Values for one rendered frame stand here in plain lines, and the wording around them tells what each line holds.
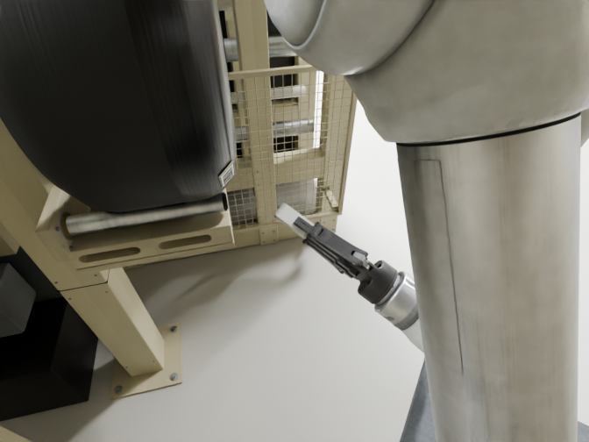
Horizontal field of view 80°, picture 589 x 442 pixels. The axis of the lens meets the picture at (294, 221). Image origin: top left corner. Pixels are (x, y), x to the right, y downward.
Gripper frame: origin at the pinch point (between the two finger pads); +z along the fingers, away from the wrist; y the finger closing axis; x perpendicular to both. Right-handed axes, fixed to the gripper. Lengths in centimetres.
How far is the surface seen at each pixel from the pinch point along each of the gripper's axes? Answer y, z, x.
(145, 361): 89, 19, -55
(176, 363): 98, 10, -50
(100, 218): 15.8, 34.4, -20.6
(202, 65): -19.8, 21.2, 4.2
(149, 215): 16.0, 27.1, -13.8
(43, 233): 11.4, 38.5, -29.1
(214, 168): -5.5, 15.6, -2.5
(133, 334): 71, 25, -46
